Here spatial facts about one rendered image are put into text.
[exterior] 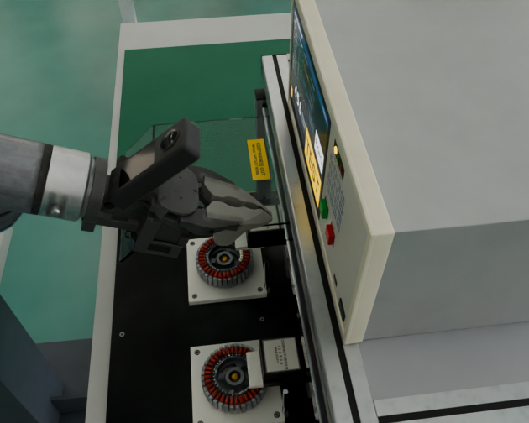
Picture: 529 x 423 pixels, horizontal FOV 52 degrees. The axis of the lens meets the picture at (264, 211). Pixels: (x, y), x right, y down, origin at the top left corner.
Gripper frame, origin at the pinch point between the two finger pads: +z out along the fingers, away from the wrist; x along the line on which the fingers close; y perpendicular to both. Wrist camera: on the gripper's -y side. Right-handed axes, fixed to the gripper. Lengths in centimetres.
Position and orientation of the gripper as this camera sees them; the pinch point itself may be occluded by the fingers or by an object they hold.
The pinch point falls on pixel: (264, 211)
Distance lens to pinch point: 64.9
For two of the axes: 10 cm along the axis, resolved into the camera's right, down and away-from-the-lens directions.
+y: -4.2, 6.2, 6.6
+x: 1.2, 7.6, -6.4
